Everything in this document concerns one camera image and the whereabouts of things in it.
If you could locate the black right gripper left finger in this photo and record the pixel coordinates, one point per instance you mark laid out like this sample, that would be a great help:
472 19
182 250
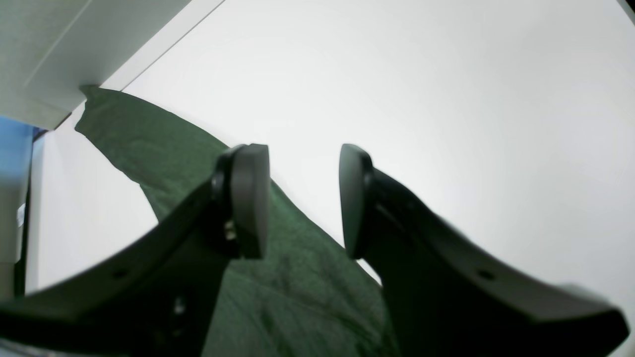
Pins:
156 298

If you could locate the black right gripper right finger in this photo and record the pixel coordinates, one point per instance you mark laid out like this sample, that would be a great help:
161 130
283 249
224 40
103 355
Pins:
446 296

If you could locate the green long sleeve shirt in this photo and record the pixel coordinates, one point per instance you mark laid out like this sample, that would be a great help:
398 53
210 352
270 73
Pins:
292 292

